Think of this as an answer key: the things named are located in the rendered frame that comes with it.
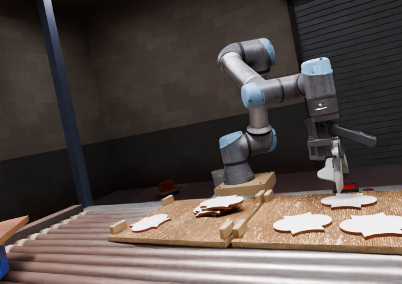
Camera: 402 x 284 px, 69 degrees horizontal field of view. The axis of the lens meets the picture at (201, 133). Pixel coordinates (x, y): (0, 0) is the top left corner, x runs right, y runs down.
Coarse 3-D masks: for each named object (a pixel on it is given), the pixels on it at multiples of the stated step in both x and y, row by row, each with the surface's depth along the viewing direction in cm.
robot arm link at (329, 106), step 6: (312, 102) 79; (318, 102) 77; (324, 102) 77; (330, 102) 77; (336, 102) 78; (312, 108) 79; (318, 108) 78; (324, 108) 77; (330, 108) 77; (336, 108) 77; (312, 114) 80; (318, 114) 78; (324, 114) 77; (330, 114) 77
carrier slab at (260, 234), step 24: (360, 192) 87; (384, 192) 83; (264, 216) 82; (336, 216) 73; (240, 240) 69; (264, 240) 67; (288, 240) 65; (312, 240) 62; (336, 240) 60; (360, 240) 59; (384, 240) 57
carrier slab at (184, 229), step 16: (160, 208) 112; (176, 208) 108; (192, 208) 104; (240, 208) 94; (256, 208) 91; (176, 224) 90; (192, 224) 87; (208, 224) 85; (112, 240) 90; (128, 240) 87; (144, 240) 84; (160, 240) 81; (176, 240) 78; (192, 240) 75; (208, 240) 73; (224, 240) 71
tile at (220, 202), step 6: (216, 198) 98; (222, 198) 97; (228, 198) 96; (234, 198) 94; (240, 198) 93; (204, 204) 93; (210, 204) 92; (216, 204) 91; (222, 204) 90; (228, 204) 88; (234, 204) 89
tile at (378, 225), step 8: (352, 216) 69; (360, 216) 68; (368, 216) 67; (376, 216) 66; (384, 216) 65; (392, 216) 65; (400, 216) 64; (344, 224) 65; (352, 224) 65; (360, 224) 64; (368, 224) 63; (376, 224) 62; (384, 224) 62; (392, 224) 61; (400, 224) 60; (344, 232) 63; (352, 232) 61; (360, 232) 60; (368, 232) 60; (376, 232) 59; (384, 232) 58; (392, 232) 58; (400, 232) 57
